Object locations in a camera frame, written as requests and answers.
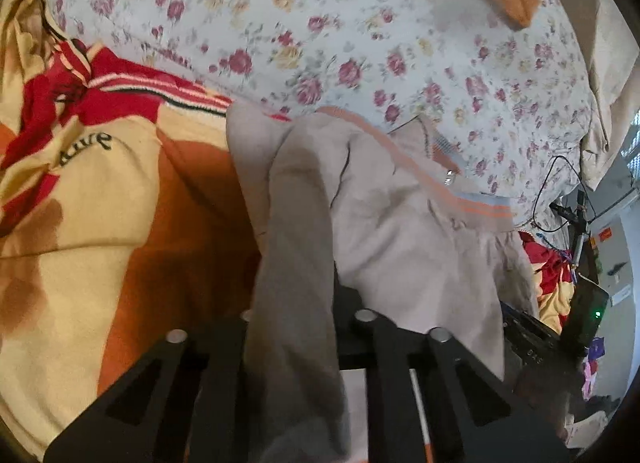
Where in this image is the floral bed sheet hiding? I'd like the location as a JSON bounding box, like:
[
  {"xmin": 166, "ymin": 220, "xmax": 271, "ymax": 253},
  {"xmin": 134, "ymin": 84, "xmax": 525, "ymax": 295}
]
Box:
[{"xmin": 10, "ymin": 0, "xmax": 597, "ymax": 235}]

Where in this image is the blue yellow red cloth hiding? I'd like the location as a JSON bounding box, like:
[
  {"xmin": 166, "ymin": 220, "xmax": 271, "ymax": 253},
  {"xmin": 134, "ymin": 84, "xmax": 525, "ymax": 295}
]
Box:
[{"xmin": 518, "ymin": 230, "xmax": 577, "ymax": 336}]

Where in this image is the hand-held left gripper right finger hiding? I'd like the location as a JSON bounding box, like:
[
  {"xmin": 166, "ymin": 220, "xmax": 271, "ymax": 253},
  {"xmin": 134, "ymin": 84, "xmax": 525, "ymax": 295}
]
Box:
[{"xmin": 334, "ymin": 263, "xmax": 572, "ymax": 463}]

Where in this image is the grey jacket with striped cuffs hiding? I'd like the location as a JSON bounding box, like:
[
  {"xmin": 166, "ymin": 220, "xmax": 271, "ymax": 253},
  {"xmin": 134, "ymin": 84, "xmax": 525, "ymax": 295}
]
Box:
[{"xmin": 226, "ymin": 105, "xmax": 539, "ymax": 463}]

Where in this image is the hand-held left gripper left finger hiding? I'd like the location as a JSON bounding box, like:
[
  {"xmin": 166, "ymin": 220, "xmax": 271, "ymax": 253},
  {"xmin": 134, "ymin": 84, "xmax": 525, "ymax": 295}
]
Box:
[{"xmin": 42, "ymin": 310, "xmax": 252, "ymax": 463}]

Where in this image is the black cable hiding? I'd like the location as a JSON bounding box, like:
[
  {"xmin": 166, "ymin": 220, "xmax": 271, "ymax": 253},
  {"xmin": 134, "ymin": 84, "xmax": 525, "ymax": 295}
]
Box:
[{"xmin": 531, "ymin": 155, "xmax": 597, "ymax": 235}]

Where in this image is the red cream orange fleece blanket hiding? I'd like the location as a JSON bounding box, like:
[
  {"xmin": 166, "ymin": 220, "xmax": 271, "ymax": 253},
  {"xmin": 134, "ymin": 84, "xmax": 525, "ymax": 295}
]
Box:
[{"xmin": 0, "ymin": 0, "xmax": 292, "ymax": 462}]

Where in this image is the black tripod stand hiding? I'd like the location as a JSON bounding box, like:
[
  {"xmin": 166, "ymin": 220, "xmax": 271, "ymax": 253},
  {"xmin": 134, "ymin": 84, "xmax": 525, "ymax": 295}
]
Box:
[{"xmin": 549, "ymin": 192, "xmax": 602, "ymax": 285}]

